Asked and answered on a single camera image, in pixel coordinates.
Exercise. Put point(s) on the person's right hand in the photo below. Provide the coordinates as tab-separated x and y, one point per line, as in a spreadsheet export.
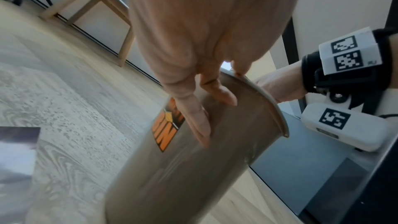
286	82

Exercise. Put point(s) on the person's left hand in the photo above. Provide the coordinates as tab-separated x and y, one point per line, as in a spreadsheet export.
202	21

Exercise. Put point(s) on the beige waste bin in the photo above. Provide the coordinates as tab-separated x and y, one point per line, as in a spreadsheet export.
186	181

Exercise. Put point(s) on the colourful cover novel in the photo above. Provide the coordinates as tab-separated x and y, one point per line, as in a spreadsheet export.
15	169

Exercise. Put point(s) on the wooden floor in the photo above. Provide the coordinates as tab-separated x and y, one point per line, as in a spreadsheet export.
62	82

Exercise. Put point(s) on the grey chair wooden legs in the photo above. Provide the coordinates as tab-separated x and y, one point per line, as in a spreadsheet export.
126	48

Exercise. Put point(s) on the black wristband with marker tags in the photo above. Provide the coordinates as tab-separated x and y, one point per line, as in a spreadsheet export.
382	75

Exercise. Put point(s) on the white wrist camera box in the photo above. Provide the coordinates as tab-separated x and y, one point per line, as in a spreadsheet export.
357	132

